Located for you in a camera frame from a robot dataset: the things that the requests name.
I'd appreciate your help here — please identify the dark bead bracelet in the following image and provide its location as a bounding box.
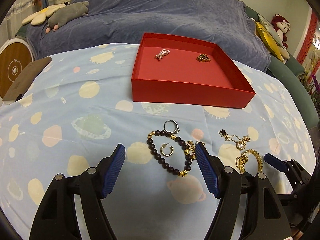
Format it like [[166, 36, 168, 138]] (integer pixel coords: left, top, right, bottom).
[[146, 129, 193, 177]]

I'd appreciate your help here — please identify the red door garland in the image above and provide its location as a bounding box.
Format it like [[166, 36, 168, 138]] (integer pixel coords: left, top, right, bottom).
[[296, 11, 318, 64]]

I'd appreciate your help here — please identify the gold yellow pillow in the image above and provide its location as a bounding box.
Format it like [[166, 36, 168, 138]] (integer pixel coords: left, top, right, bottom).
[[255, 22, 284, 62]]

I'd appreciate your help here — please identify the red cardboard tray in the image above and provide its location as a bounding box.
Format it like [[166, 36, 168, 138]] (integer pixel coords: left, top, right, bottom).
[[131, 33, 255, 108]]

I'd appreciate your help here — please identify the black clover gold necklace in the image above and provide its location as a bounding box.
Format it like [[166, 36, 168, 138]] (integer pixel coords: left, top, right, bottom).
[[218, 128, 252, 145]]

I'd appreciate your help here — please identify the silver grey pillow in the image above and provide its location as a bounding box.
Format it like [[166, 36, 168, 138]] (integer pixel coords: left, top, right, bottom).
[[258, 14, 284, 48]]

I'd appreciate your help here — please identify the round wooden white fan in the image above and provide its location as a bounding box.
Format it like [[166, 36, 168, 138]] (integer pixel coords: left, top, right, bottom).
[[0, 38, 34, 98]]

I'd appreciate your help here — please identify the gold wide rings cluster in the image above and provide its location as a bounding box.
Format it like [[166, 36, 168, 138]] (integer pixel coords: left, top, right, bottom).
[[196, 54, 211, 62]]

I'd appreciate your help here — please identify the thin gold chain necklace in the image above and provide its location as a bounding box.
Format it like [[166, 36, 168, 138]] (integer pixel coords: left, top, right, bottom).
[[186, 140, 205, 161]]

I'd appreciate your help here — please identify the blue planet-print cloth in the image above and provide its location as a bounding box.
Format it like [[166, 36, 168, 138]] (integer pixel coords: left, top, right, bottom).
[[1, 44, 316, 239]]

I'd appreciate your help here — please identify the white flower cushion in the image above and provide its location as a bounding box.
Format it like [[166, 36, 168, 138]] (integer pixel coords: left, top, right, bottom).
[[22, 4, 66, 25]]

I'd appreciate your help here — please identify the purple-blue sofa blanket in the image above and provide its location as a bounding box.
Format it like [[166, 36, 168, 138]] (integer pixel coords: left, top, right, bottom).
[[27, 0, 271, 71]]

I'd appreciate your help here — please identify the green sofa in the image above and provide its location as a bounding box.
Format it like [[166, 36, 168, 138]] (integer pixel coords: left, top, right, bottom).
[[241, 3, 319, 129]]

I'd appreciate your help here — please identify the gold hoop earring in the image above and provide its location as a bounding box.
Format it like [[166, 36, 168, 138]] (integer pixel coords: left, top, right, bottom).
[[159, 142, 174, 157]]

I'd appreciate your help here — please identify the brown phone case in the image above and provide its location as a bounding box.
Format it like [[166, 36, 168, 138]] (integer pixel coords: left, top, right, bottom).
[[3, 56, 52, 105]]

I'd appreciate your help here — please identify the gold chain bangle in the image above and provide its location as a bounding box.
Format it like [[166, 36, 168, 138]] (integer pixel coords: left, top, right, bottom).
[[235, 149, 263, 174]]

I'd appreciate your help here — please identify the interlocked gold ring pendant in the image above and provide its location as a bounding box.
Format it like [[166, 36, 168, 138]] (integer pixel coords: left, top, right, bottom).
[[235, 140, 247, 151]]

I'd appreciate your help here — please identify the grey mole plush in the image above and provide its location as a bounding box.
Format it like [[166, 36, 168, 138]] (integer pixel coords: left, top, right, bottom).
[[46, 1, 89, 34]]

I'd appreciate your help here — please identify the silver ring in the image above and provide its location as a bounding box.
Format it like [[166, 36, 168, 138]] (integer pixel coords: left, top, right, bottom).
[[163, 119, 181, 134]]

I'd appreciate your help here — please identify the red monkey plush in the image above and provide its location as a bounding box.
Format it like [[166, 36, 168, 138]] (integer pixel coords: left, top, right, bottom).
[[271, 14, 290, 49]]

